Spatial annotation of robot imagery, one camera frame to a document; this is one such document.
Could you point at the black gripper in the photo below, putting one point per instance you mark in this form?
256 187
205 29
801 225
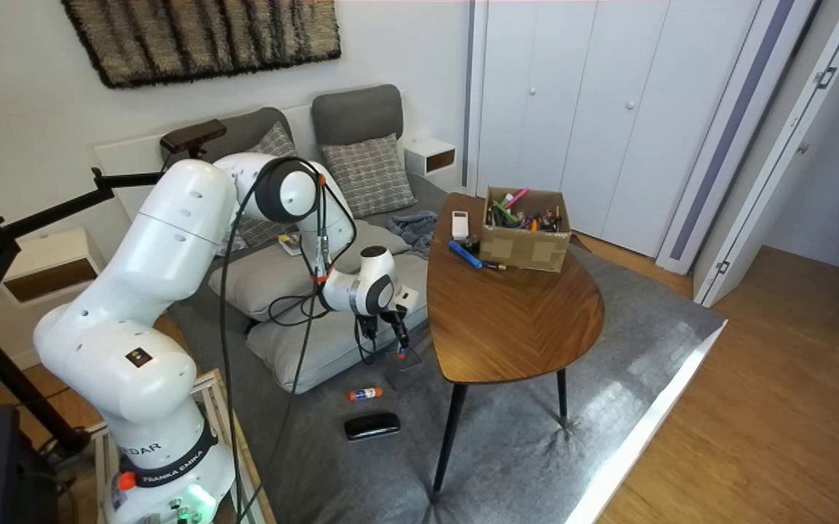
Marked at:
378 302

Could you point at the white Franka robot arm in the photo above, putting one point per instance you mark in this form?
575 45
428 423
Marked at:
145 250

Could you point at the orange white marker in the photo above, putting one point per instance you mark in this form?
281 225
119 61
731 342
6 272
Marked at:
364 394

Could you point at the large light grey cushion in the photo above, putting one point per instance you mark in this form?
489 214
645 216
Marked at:
311 349

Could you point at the black oblong case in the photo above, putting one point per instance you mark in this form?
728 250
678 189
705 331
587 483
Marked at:
370 425

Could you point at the blue-grey crumpled blanket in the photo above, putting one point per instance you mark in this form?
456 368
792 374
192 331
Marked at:
413 227

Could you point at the blue marker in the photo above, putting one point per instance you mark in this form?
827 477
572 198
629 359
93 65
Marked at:
467 256

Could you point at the brown wooden table black legs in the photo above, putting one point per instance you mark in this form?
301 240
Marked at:
511 308

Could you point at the small black item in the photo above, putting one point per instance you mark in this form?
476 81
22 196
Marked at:
493 264

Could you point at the white rectangular box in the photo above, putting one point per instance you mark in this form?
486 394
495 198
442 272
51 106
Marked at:
457 222

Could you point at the checkered grey pillow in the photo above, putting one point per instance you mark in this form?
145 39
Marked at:
370 174

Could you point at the open cardboard box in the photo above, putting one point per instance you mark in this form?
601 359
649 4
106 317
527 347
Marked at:
526 247

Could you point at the pink marker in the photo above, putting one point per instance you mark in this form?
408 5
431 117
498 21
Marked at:
517 198

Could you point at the grey sofa headrest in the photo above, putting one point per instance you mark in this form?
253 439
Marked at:
357 110
253 132

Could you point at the white wardrobe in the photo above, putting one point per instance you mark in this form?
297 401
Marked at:
582 96

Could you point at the white and wood side box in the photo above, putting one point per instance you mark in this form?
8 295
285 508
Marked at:
51 262

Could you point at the white door panel grey stripe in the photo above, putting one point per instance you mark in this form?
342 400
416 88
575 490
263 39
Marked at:
728 125

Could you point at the plain white door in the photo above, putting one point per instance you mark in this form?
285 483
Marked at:
807 155

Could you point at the white wall shelf box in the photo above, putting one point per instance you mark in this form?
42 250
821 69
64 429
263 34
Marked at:
431 155

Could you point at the black camera stand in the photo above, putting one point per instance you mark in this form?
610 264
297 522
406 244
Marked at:
11 250

